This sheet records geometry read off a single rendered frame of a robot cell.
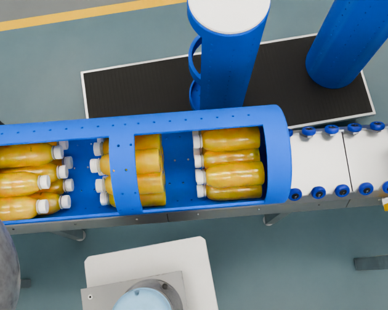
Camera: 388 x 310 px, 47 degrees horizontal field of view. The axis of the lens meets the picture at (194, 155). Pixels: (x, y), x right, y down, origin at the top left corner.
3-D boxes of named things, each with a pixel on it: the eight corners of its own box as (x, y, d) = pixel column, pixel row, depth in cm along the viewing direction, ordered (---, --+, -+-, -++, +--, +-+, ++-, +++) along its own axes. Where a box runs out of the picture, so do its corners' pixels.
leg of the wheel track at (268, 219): (274, 225, 232) (303, 206, 171) (263, 226, 232) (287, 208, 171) (273, 214, 233) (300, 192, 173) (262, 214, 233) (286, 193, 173)
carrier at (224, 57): (229, 66, 239) (180, 85, 236) (249, -49, 155) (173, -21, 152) (252, 111, 232) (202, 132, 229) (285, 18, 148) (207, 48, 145)
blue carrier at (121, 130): (276, 204, 141) (297, 200, 113) (-2, 226, 139) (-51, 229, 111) (266, 116, 145) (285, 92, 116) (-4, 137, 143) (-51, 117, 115)
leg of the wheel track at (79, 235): (85, 240, 230) (47, 227, 169) (74, 241, 229) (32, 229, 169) (85, 229, 231) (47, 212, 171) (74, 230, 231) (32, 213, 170)
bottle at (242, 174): (260, 158, 129) (201, 162, 129) (265, 164, 123) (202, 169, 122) (260, 180, 131) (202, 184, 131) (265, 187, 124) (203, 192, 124)
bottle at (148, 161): (160, 152, 127) (99, 157, 127) (157, 144, 121) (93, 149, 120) (161, 175, 125) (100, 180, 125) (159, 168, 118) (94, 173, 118)
